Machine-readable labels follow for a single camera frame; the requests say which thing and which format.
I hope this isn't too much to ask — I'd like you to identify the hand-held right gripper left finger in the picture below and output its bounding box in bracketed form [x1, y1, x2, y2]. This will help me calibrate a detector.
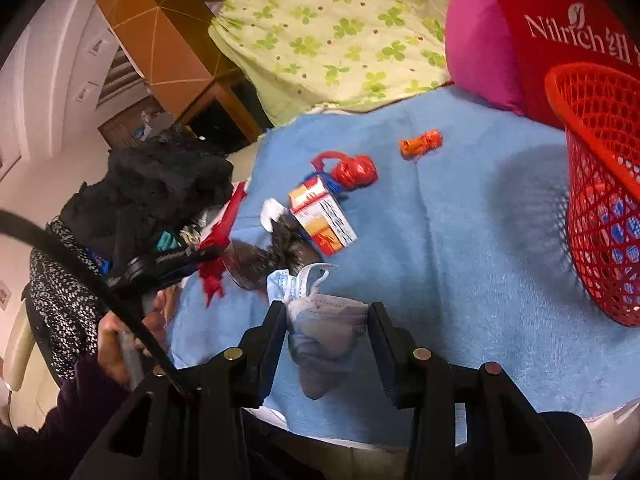
[70, 301, 289, 480]

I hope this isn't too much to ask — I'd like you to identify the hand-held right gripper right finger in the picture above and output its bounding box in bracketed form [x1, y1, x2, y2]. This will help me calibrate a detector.
[367, 302, 576, 480]

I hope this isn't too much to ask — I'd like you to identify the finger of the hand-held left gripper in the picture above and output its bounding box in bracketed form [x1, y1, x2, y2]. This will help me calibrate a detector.
[147, 247, 223, 289]

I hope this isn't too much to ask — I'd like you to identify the light blue face mask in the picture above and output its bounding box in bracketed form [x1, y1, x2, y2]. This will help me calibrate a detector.
[266, 262, 371, 401]

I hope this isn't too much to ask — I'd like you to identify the white plastic bag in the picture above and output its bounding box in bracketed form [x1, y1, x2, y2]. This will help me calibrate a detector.
[260, 198, 289, 233]

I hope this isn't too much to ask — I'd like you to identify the red mesh basket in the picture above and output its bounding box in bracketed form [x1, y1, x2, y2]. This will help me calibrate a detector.
[544, 62, 640, 328]

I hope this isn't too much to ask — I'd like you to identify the person's left forearm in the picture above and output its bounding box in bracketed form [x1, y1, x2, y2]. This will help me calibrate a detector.
[0, 357, 133, 480]

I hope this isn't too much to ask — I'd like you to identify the person's left hand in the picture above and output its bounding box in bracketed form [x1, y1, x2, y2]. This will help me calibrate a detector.
[97, 292, 171, 386]

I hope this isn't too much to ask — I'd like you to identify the black white dotted cloth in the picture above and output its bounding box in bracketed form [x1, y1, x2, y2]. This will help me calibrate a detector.
[27, 216, 110, 382]

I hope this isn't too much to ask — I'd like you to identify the dark crumpled plastic bag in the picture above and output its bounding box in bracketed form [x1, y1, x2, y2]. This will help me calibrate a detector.
[222, 214, 323, 292]

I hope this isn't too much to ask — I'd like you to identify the black fluffy garment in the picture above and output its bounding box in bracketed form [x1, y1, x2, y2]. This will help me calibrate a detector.
[60, 127, 236, 282]

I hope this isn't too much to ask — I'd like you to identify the blue blanket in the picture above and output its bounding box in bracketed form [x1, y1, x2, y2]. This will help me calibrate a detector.
[165, 84, 640, 448]

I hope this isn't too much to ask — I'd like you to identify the orange and white carton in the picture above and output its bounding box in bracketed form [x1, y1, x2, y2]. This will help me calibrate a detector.
[288, 176, 359, 259]

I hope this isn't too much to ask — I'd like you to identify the wooden door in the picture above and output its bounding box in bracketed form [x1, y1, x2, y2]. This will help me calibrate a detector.
[98, 100, 173, 148]

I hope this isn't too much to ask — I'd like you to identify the knotted red plastic bag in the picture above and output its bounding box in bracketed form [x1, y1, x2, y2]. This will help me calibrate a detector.
[311, 151, 377, 191]

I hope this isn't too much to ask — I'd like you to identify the small orange toy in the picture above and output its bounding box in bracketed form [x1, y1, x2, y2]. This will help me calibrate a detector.
[398, 129, 445, 161]

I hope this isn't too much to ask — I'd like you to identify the wooden headboard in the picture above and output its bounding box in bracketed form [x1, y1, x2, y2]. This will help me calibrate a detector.
[79, 0, 272, 142]

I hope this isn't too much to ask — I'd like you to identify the green clover quilt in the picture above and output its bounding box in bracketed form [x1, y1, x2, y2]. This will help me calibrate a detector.
[207, 0, 482, 127]

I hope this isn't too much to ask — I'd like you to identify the pink pillow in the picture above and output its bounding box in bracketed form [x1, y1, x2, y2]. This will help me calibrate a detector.
[444, 0, 531, 117]

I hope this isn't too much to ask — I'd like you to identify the red paper bag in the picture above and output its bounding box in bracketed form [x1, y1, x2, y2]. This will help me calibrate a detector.
[474, 0, 640, 131]

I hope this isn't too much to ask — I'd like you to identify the black cable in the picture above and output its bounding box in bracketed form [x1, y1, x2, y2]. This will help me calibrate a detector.
[0, 210, 195, 400]

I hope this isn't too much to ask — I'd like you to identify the cream padded bed frame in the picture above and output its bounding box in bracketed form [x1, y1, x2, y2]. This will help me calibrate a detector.
[0, 280, 57, 426]

